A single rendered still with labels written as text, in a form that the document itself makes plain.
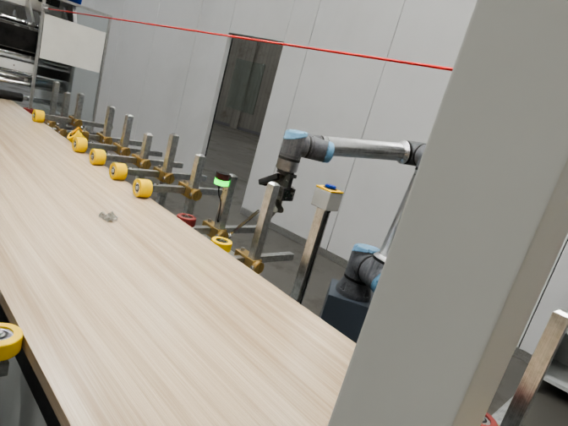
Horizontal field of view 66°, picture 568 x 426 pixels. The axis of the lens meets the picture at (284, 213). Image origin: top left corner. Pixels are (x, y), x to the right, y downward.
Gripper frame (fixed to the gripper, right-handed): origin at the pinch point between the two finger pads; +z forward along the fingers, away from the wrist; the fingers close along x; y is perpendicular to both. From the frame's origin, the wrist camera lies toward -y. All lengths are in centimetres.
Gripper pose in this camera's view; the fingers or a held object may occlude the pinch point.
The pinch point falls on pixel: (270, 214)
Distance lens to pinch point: 184.7
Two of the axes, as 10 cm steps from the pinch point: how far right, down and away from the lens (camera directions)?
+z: -2.7, 9.4, 2.3
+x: 6.9, 0.2, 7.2
